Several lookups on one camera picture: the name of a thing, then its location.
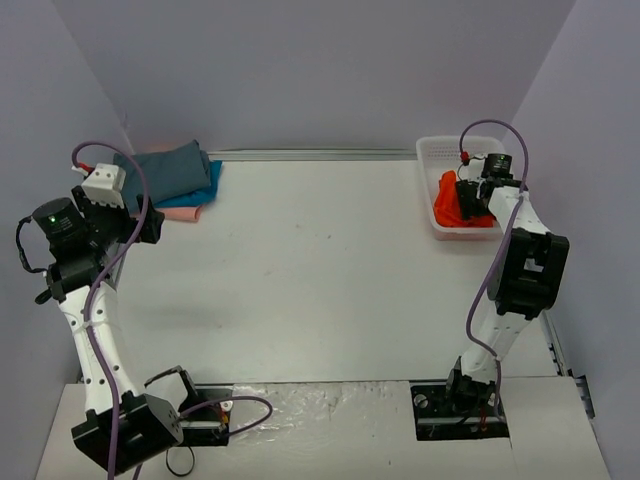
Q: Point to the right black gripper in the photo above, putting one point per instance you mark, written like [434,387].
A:
[466,198]

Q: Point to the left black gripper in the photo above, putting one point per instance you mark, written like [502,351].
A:
[141,223]

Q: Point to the orange t shirt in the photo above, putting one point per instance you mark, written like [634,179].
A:
[446,209]

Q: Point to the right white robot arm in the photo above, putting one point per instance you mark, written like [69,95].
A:
[522,282]

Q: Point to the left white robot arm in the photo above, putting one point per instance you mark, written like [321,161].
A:
[124,425]

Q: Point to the white plastic basket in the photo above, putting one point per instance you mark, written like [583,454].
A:
[442,161]

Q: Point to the folded pink t shirt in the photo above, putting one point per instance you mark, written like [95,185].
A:
[182,214]

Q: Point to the folded grey t shirt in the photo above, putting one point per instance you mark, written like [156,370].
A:
[168,174]

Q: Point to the white foam board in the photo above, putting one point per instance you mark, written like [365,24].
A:
[366,431]

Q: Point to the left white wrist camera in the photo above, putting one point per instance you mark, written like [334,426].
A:
[103,186]

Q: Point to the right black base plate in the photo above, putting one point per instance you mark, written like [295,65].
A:
[437,419]

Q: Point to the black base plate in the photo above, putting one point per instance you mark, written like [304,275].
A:
[437,419]
[209,426]

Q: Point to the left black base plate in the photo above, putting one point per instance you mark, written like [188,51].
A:
[209,426]

